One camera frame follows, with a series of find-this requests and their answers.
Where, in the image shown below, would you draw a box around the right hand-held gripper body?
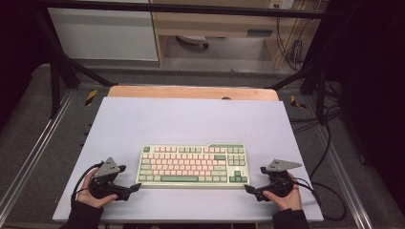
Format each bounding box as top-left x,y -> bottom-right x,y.
260,158 -> 303,198

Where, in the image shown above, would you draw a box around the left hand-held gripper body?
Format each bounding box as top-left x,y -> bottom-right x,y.
89,156 -> 129,200

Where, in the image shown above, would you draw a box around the green and pink keyboard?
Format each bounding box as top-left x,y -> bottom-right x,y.
136,143 -> 251,189

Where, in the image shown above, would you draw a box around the person's right hand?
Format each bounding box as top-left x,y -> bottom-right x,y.
262,173 -> 303,212

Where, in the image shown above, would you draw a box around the person's left hand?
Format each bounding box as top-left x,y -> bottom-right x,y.
76,168 -> 118,209

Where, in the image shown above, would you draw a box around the yellow and black tape strip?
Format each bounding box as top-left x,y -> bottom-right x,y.
289,94 -> 308,110
84,89 -> 98,107

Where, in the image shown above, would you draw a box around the white board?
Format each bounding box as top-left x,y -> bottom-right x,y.
52,96 -> 324,223

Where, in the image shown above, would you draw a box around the wooden table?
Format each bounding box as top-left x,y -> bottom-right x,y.
107,85 -> 280,102

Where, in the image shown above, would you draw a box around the white cabinet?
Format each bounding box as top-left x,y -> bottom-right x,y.
47,0 -> 160,62

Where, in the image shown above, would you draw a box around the black curtain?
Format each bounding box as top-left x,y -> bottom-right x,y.
0,0 -> 44,128
318,0 -> 405,208

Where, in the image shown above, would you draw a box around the office chair base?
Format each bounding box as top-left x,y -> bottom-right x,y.
176,34 -> 210,50

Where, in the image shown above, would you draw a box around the light wooden desk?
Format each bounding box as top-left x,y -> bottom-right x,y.
149,0 -> 319,70

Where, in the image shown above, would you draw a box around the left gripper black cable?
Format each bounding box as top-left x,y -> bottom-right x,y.
70,161 -> 105,204

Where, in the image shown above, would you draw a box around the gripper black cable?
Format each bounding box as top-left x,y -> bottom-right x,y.
70,161 -> 105,204
290,176 -> 348,222

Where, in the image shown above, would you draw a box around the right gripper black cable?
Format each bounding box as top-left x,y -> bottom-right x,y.
290,176 -> 348,222

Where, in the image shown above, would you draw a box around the black floor cables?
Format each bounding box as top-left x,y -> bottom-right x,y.
288,104 -> 343,135

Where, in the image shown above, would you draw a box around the aluminium rail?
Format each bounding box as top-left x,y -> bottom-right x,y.
318,127 -> 373,229
0,90 -> 75,218

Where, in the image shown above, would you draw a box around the hanging cable bundle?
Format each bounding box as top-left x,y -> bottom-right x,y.
275,17 -> 307,73

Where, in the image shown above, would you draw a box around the white wall socket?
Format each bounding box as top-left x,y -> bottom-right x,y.
268,0 -> 295,10

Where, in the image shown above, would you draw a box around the black metal frame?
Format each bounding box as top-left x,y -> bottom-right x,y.
32,0 -> 338,126

